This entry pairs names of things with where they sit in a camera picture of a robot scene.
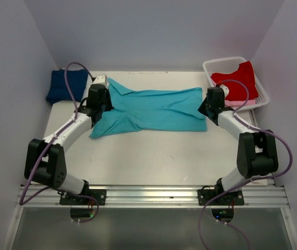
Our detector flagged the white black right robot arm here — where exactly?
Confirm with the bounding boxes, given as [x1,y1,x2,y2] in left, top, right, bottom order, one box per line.
[198,87,278,205]

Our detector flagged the pink t shirt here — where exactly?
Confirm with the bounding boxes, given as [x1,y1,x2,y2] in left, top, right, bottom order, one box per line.
[213,79,258,107]

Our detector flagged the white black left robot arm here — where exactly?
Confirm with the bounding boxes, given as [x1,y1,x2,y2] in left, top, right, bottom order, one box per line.
[20,83,113,205]

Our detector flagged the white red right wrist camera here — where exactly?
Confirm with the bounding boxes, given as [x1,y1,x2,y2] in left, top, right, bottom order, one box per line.
[217,84,229,96]

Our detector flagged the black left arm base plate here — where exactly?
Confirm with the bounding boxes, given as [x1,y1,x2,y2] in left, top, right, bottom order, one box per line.
[57,189,107,206]

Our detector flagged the aluminium mounting rail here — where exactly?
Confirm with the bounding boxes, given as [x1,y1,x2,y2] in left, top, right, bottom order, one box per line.
[15,110,290,209]

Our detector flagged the red t shirt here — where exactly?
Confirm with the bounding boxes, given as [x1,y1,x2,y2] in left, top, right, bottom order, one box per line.
[211,61,256,88]

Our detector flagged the turquoise t shirt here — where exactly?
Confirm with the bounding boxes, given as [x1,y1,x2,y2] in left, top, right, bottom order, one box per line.
[89,78,207,139]

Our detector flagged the folded navy blue t shirt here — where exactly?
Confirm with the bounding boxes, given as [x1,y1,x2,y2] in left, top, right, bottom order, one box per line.
[46,69,95,105]

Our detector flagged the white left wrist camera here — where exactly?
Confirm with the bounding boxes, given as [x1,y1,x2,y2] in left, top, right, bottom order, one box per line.
[93,74,107,87]

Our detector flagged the white plastic laundry basket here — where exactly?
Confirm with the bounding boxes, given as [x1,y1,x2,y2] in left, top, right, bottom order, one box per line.
[203,56,269,110]

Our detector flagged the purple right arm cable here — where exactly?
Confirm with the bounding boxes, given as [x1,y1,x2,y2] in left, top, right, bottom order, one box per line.
[197,79,293,250]

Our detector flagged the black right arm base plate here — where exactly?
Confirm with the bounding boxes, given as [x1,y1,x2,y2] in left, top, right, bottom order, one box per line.
[197,185,245,206]

